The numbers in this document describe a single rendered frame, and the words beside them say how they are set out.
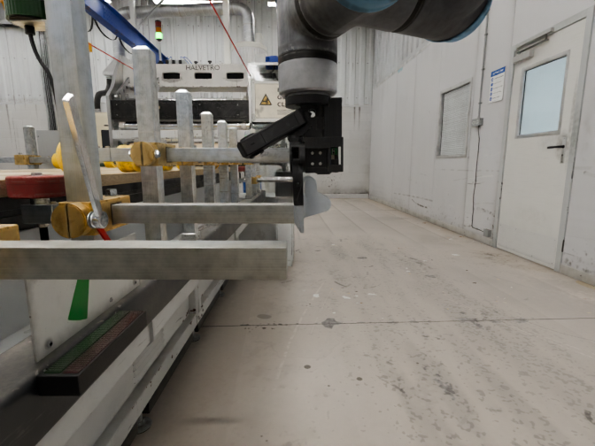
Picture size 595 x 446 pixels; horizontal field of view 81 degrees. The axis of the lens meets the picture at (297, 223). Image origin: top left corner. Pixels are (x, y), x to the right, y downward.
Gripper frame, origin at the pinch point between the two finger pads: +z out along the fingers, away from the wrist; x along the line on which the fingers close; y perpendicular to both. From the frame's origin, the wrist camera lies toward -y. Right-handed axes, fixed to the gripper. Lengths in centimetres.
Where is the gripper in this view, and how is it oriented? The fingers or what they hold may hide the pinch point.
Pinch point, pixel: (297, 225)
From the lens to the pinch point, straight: 57.3
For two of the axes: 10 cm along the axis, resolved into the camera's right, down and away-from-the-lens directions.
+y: 10.0, -0.2, -0.1
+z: 0.2, 9.9, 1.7
